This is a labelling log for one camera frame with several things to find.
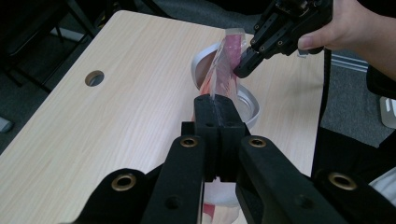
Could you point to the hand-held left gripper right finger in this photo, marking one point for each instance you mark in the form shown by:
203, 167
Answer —
267, 180

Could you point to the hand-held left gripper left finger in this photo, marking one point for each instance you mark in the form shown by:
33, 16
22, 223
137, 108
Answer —
186, 174

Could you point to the red and white spout pouch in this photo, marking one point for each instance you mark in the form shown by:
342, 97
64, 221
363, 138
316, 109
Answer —
232, 62

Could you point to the white flip-lid container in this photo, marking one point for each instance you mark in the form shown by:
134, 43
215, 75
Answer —
252, 105

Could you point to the black folding chair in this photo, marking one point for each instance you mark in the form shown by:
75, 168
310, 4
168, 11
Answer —
81, 18

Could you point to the aluminium floor rail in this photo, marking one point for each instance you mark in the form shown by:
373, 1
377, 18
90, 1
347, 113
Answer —
350, 62

